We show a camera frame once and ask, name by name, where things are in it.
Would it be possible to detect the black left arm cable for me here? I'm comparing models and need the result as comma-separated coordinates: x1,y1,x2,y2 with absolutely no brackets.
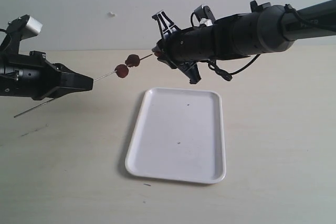
0,28,13,51

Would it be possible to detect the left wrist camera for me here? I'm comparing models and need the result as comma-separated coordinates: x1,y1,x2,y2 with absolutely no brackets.
6,15,43,40

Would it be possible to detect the thin metal skewer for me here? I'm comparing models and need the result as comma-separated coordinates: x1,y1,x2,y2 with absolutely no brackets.
14,53,153,118

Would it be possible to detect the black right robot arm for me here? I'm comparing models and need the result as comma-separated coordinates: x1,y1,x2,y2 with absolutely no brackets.
152,0,335,84

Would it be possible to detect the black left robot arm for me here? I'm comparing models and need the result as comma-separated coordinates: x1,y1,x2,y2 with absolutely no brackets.
1,51,93,101

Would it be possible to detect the red meat ball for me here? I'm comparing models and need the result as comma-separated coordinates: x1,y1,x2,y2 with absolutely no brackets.
125,54,141,68
154,51,162,57
115,64,129,78

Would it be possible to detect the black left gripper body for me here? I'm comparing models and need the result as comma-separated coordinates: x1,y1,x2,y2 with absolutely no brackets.
1,51,74,101

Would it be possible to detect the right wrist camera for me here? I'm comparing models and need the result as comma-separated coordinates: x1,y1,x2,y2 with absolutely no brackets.
191,5,216,26

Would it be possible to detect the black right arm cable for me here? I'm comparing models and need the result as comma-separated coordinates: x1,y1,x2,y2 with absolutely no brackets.
207,53,262,82

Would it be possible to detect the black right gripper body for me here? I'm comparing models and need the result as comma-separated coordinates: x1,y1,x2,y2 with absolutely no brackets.
157,25,218,62

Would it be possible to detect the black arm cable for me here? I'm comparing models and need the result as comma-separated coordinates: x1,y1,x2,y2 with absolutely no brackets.
207,53,262,82
0,28,13,51

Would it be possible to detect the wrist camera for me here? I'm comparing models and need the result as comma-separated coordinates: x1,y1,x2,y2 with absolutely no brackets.
191,5,216,26
6,15,43,40

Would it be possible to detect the white rectangular plastic tray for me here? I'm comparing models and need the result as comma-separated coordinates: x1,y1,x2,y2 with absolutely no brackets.
124,88,226,185

